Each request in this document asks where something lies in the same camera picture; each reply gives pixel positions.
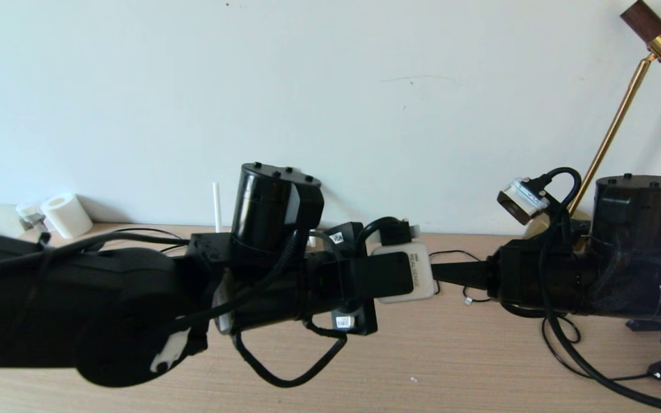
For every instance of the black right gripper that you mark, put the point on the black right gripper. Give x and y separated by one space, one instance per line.
520 272

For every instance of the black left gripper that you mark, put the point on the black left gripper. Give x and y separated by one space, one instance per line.
284 287

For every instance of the white wifi router with antennas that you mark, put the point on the white wifi router with antennas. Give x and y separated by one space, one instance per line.
216 206

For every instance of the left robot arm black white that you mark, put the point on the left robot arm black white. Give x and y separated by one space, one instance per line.
49 304

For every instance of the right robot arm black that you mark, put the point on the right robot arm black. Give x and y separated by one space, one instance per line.
640 212

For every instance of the black plastic clip stand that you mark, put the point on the black plastic clip stand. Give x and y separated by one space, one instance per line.
642 325

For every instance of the white toilet paper roll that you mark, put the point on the white toilet paper roll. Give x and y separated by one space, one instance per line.
67 217

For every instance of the small clear plastic jar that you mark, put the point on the small clear plastic jar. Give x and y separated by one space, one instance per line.
31 213

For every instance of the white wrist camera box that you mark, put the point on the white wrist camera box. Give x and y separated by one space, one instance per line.
425 275
528 201

